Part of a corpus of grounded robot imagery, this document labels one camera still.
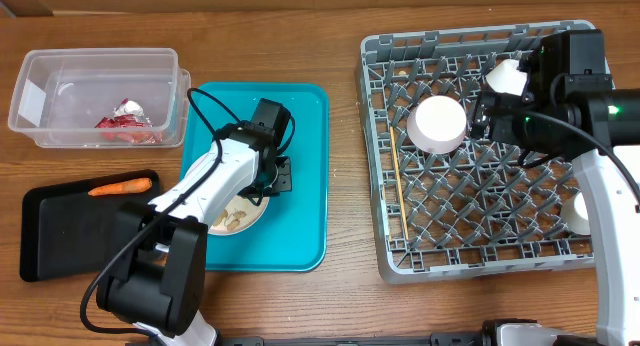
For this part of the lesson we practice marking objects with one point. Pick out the red snack wrapper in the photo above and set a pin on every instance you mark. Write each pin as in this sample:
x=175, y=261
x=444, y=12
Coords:
x=128, y=128

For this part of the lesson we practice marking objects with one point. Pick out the white cup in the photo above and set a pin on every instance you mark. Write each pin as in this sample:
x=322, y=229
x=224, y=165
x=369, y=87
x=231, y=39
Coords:
x=574, y=214

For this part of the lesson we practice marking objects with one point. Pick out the pink plate with peanuts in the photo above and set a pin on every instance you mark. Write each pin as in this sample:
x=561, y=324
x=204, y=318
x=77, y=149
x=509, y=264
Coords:
x=239, y=203

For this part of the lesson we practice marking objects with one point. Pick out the grey plastic dishwasher rack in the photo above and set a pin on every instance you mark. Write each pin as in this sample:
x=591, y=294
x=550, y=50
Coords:
x=471, y=212

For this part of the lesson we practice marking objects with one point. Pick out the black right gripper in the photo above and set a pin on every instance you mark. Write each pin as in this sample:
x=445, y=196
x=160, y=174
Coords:
x=482, y=116

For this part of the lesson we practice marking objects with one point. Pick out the pink bowl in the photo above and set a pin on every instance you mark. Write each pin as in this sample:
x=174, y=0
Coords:
x=437, y=125

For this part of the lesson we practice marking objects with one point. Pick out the black tray bin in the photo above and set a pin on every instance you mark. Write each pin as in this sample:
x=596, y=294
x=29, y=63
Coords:
x=65, y=230

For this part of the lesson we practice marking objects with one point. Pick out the white bowl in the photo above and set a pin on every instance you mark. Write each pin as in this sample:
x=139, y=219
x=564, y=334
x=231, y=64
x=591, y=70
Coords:
x=506, y=77

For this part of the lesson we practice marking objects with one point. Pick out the peanut shells pile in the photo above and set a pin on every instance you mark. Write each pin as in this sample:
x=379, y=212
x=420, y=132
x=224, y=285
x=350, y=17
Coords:
x=230, y=222

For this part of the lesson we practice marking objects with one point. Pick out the clear plastic bin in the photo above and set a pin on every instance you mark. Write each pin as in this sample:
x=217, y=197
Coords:
x=60, y=95

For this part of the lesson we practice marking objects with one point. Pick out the wooden chopstick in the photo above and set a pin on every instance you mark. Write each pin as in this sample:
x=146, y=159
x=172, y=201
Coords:
x=398, y=183

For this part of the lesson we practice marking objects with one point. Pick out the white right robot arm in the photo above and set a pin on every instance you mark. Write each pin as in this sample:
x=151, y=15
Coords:
x=598, y=133

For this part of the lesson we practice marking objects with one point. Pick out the orange carrot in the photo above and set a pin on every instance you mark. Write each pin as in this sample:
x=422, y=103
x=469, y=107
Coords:
x=133, y=186

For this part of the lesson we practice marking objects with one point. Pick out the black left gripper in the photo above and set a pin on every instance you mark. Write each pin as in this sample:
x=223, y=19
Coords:
x=283, y=182

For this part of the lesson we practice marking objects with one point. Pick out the teal plastic tray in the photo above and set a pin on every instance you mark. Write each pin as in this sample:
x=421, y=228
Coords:
x=291, y=235

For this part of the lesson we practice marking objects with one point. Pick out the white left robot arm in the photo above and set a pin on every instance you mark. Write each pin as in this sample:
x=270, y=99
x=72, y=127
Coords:
x=155, y=280

